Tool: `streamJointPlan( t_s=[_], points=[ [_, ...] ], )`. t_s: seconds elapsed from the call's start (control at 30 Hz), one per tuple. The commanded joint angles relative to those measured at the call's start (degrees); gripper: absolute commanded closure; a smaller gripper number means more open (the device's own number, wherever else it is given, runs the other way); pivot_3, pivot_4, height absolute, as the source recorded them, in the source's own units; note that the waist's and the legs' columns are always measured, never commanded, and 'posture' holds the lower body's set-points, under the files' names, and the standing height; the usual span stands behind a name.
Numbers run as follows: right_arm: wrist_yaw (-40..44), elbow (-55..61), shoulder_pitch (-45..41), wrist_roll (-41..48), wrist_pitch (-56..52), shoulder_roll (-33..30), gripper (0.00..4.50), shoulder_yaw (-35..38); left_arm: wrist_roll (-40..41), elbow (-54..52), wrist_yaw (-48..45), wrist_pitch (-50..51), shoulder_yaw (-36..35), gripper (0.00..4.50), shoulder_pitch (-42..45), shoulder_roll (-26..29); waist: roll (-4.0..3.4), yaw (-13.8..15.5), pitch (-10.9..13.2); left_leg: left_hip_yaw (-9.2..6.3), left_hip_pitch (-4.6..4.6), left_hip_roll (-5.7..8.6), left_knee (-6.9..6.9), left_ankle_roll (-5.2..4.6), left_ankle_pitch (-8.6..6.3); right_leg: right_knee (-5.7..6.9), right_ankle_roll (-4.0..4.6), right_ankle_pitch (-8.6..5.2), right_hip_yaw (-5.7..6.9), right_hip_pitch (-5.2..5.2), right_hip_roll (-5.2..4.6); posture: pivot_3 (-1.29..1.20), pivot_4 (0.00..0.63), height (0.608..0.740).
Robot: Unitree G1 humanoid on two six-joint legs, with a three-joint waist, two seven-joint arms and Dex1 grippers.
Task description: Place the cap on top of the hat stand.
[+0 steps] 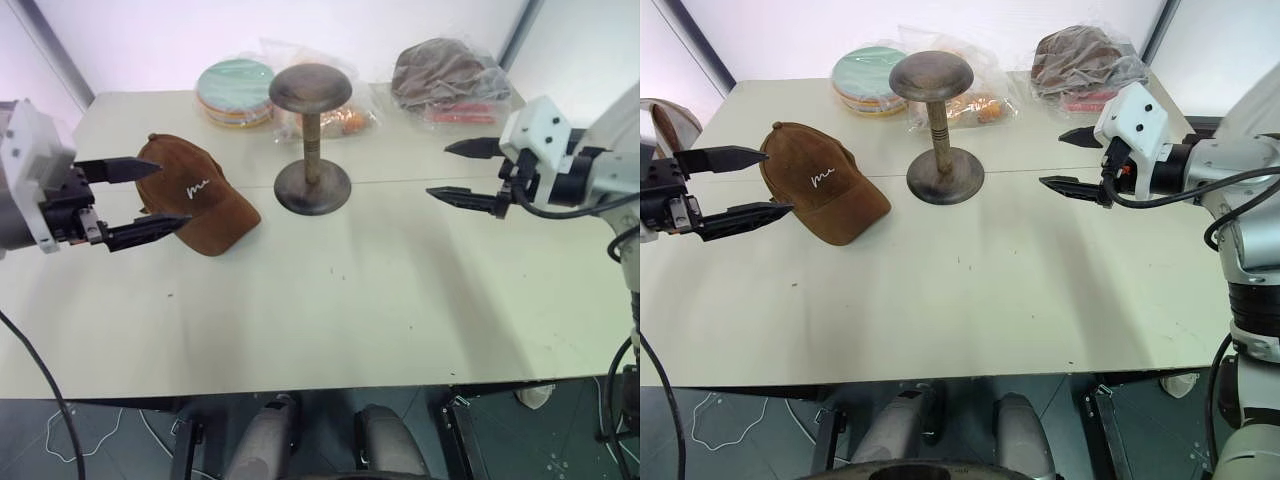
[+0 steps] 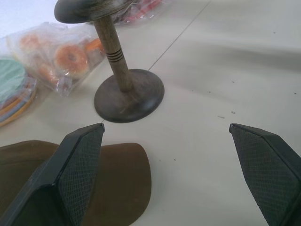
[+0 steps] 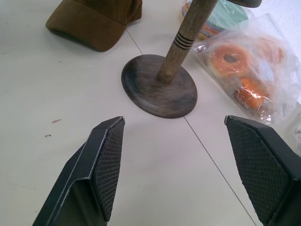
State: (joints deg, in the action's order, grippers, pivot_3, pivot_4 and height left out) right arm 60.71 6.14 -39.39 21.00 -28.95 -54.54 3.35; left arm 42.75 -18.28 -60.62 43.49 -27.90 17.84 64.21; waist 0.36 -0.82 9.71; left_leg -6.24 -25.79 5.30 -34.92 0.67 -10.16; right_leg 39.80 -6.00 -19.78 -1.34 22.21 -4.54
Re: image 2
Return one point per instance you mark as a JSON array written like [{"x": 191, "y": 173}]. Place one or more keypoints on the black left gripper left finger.
[{"x": 70, "y": 179}]

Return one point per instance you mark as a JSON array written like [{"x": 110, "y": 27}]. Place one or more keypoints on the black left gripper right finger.
[{"x": 265, "y": 164}]

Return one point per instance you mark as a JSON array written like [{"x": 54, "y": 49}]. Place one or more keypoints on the dark wooden hat stand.
[{"x": 122, "y": 75}]

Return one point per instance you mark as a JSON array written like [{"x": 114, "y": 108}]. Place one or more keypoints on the brown baseball cap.
[{"x": 120, "y": 179}]

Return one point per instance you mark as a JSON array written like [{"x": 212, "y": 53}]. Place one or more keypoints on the stack of colourful round plates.
[{"x": 11, "y": 91}]

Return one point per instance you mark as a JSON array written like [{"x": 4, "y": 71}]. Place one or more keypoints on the clear bag of toy donuts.
[{"x": 58, "y": 56}]

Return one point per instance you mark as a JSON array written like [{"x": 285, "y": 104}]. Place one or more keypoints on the clear bag of red items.
[{"x": 143, "y": 9}]

